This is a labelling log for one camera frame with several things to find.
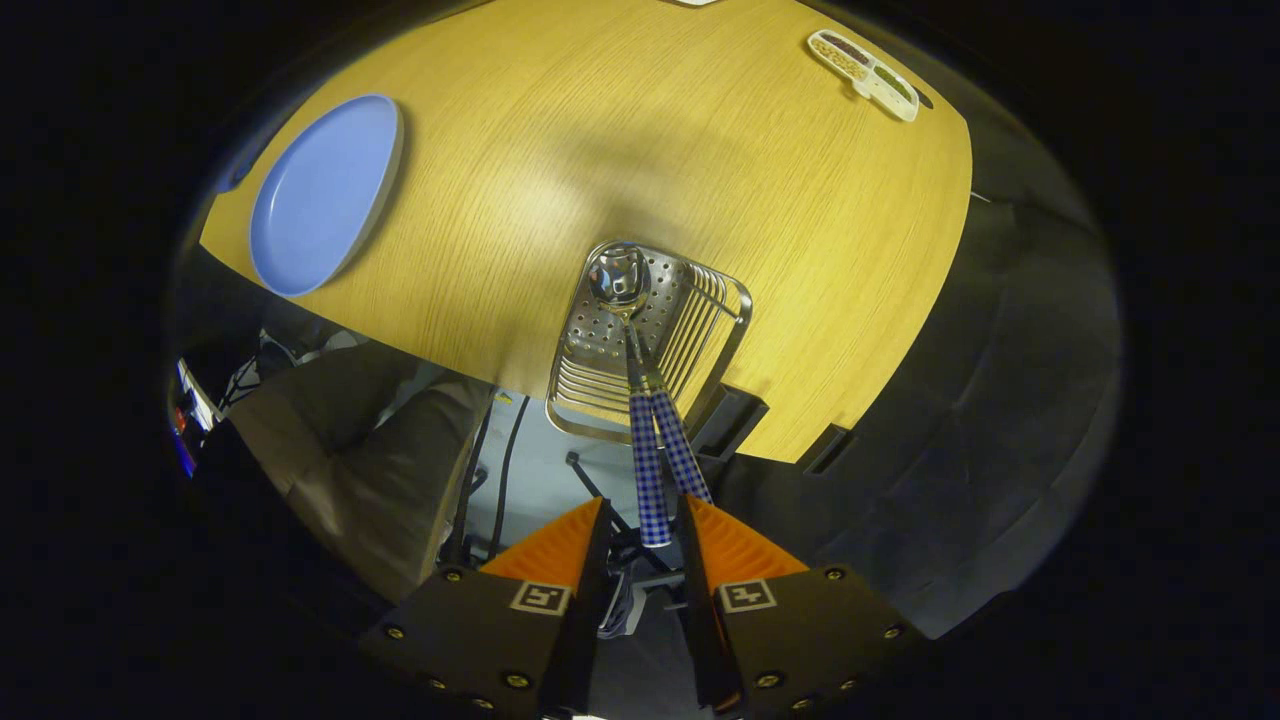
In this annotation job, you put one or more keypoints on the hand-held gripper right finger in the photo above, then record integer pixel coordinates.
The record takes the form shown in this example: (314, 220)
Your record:
(705, 620)

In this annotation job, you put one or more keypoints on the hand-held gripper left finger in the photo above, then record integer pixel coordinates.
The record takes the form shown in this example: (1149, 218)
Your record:
(580, 620)

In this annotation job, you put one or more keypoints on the black table clamp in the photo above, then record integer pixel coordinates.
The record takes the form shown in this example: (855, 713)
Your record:
(830, 450)
(735, 425)

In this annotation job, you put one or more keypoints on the person's trousered leg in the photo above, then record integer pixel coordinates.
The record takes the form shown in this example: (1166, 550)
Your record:
(400, 500)
(330, 400)

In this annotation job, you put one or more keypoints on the white edged device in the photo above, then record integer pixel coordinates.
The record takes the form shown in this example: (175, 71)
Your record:
(195, 410)

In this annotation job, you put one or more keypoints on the blue round plate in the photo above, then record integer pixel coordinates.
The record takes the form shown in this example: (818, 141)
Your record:
(320, 200)

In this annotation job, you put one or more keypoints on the blue folded cloth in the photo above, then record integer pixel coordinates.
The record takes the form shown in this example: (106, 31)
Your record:
(235, 175)

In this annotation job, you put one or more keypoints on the white divided bean dish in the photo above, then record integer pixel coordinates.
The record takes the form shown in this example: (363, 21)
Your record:
(865, 75)

